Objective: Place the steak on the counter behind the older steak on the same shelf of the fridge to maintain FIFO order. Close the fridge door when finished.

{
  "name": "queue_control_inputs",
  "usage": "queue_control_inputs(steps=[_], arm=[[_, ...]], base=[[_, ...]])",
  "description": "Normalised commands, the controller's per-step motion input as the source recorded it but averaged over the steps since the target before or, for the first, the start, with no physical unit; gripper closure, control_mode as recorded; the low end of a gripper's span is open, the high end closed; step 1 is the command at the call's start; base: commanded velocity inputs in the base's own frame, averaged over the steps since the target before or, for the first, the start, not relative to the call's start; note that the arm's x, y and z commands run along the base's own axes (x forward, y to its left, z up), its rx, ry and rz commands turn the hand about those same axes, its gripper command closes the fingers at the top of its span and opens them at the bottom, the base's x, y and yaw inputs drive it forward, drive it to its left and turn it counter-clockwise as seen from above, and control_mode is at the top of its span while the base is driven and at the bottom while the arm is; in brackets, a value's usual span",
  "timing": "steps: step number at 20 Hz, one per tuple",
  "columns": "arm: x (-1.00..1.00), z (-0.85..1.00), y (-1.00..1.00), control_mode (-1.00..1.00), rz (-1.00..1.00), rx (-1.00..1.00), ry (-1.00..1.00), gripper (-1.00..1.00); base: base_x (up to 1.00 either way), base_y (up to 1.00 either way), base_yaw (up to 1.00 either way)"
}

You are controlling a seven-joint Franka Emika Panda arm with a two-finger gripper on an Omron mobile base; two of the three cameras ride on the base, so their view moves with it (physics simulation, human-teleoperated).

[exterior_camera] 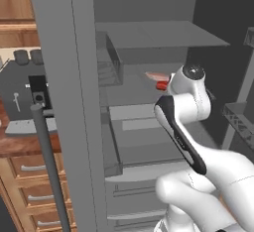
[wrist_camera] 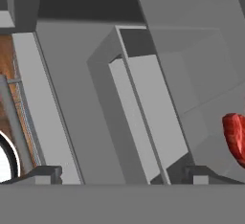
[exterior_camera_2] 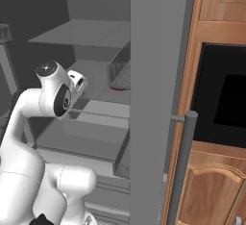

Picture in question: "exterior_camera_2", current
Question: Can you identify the grey fridge drawer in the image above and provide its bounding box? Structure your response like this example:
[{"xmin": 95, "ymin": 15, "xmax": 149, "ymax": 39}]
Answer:
[{"xmin": 84, "ymin": 174, "xmax": 132, "ymax": 223}]

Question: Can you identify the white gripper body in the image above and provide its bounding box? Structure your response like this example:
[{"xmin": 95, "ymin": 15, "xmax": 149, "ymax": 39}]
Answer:
[{"xmin": 72, "ymin": 73, "xmax": 88, "ymax": 99}]

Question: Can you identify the clear fridge door bin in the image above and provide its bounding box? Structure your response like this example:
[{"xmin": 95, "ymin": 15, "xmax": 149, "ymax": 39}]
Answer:
[
  {"xmin": 113, "ymin": 129, "xmax": 132, "ymax": 179},
  {"xmin": 108, "ymin": 40, "xmax": 132, "ymax": 90}
]

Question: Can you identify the wooden cabinet column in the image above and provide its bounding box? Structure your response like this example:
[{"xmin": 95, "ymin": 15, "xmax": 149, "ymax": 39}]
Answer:
[{"xmin": 160, "ymin": 0, "xmax": 246, "ymax": 225}]

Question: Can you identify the red steak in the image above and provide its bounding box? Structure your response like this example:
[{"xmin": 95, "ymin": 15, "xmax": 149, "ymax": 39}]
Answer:
[{"xmin": 109, "ymin": 86, "xmax": 131, "ymax": 92}]

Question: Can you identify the grey fridge door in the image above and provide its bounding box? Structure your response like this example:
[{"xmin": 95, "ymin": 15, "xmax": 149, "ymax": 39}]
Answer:
[{"xmin": 129, "ymin": 0, "xmax": 198, "ymax": 225}]

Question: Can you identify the grey fridge door handle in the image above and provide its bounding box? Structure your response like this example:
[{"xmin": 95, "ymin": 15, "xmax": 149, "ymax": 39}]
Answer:
[{"xmin": 166, "ymin": 110, "xmax": 199, "ymax": 225}]

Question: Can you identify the black built-in oven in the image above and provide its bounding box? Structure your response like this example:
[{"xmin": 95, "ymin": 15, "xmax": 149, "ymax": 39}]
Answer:
[{"xmin": 189, "ymin": 41, "xmax": 246, "ymax": 149}]

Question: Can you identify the grey fridge shelf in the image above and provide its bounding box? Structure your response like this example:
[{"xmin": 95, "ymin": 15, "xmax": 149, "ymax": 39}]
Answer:
[
  {"xmin": 68, "ymin": 59, "xmax": 132, "ymax": 106},
  {"xmin": 34, "ymin": 99, "xmax": 131, "ymax": 163},
  {"xmin": 28, "ymin": 18, "xmax": 132, "ymax": 49}
]

